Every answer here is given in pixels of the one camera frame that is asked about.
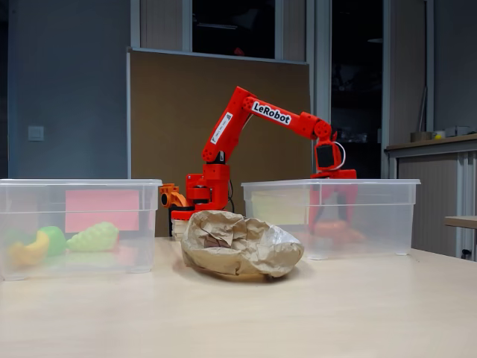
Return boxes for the orange toy doughnut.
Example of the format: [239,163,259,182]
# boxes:
[314,219,350,235]

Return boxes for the pale green toy grapes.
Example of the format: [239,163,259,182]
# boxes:
[66,222,120,254]

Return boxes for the green toy apple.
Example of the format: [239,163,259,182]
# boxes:
[35,225,67,257]

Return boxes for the yellow toy banana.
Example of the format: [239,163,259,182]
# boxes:
[9,230,51,266]

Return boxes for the clear plastic bin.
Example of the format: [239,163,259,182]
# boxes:
[241,178,421,261]
[0,178,163,281]

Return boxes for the yellow-green paper label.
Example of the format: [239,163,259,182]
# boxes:
[251,188,310,225]

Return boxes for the pink paper label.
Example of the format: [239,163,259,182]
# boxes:
[65,189,140,233]

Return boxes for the clear plastic film sheet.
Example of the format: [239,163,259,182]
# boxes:
[260,222,296,255]

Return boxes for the grey shutter cabinet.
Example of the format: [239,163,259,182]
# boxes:
[385,133,477,262]

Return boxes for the crumpled brown paper bag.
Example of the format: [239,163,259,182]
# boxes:
[180,210,306,279]

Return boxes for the wooden side table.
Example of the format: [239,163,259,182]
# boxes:
[443,215,477,229]

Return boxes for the wooden base block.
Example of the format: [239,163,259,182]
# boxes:
[170,219,189,238]

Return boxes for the orange printed clamp part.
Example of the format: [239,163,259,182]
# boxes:
[159,183,189,208]

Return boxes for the brown cork board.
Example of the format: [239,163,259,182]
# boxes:
[126,46,313,236]

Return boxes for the white wrist servo cable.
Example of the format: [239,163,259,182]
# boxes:
[327,140,347,173]

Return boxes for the black base cable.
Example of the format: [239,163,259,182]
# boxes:
[225,180,236,213]

